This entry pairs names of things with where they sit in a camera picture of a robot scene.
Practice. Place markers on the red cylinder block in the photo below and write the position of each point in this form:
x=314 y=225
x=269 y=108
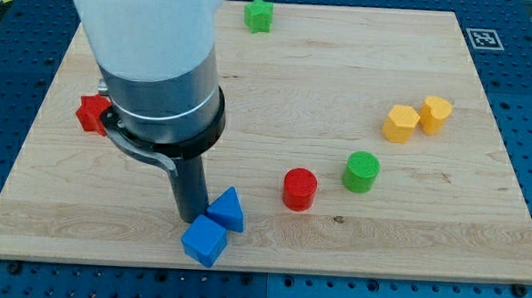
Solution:
x=299 y=188

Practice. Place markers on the red star block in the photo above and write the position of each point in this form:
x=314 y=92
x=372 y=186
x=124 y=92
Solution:
x=89 y=112

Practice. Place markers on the yellow hexagon block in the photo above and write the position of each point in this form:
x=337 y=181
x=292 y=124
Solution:
x=400 y=123

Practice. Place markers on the blue cube block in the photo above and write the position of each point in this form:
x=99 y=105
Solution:
x=204 y=240

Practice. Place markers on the green cylinder block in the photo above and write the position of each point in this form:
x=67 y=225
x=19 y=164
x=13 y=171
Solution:
x=360 y=172

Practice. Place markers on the wooden board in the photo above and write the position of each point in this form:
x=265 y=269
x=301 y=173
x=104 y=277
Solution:
x=307 y=94

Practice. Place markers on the white fiducial marker tag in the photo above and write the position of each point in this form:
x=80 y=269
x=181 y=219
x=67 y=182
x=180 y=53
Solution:
x=484 y=39

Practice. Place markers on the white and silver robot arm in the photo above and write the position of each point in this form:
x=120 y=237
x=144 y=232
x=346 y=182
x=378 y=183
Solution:
x=158 y=63

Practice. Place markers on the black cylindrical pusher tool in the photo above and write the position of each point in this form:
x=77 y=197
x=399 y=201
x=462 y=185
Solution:
x=181 y=160

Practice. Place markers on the blue triangle block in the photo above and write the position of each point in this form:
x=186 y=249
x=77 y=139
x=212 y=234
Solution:
x=227 y=211

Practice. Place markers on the green star block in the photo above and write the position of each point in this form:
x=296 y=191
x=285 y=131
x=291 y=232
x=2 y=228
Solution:
x=258 y=16

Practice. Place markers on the yellow heart block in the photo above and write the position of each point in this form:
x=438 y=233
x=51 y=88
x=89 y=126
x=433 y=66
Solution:
x=434 y=113

